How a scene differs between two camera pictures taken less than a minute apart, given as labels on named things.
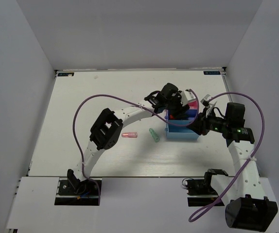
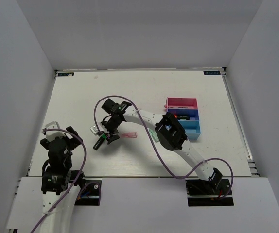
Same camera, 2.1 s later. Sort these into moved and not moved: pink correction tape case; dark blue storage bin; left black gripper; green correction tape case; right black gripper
Moved: left black gripper; right black gripper
Not moved: green correction tape case; pink correction tape case; dark blue storage bin
